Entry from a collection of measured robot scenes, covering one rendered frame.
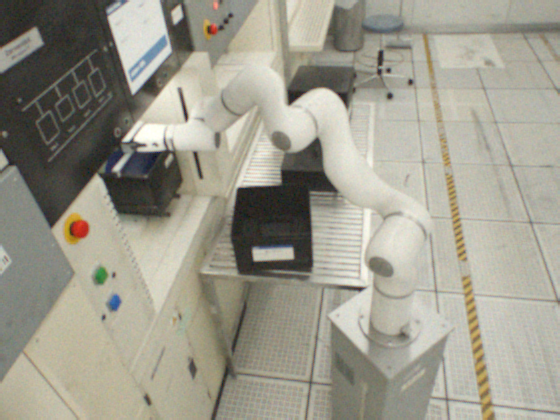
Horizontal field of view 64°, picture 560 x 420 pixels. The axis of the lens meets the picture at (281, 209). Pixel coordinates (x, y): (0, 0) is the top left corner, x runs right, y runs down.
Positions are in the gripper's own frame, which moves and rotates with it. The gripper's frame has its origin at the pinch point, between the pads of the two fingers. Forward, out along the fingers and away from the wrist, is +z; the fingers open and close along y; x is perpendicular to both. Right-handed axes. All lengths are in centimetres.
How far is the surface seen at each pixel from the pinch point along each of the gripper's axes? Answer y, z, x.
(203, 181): 15.1, -15.9, -28.9
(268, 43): 160, -11, -30
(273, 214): 16, -42, -44
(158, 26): 5.2, -18.5, 32.8
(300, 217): 17, -52, -46
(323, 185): 36, -60, -44
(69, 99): -41, -19, 34
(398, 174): 154, -98, -122
